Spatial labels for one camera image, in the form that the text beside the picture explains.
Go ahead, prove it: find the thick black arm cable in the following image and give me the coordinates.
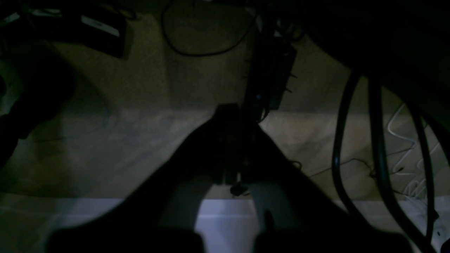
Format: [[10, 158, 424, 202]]
[[332, 70, 438, 253]]

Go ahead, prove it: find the white coiled cable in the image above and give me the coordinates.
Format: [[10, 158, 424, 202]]
[[387, 104, 442, 204]]

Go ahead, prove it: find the dark box on floor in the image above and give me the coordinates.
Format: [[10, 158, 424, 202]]
[[1, 0, 127, 59]]

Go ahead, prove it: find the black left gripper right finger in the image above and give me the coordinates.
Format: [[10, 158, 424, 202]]
[[240, 116, 412, 253]]

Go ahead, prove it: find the black cable loop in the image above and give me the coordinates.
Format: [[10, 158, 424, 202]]
[[161, 0, 255, 57]]

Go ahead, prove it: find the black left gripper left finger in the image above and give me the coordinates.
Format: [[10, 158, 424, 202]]
[[46, 104, 239, 253]]

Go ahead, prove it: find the black power strip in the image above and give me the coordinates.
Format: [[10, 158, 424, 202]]
[[243, 36, 297, 123]]

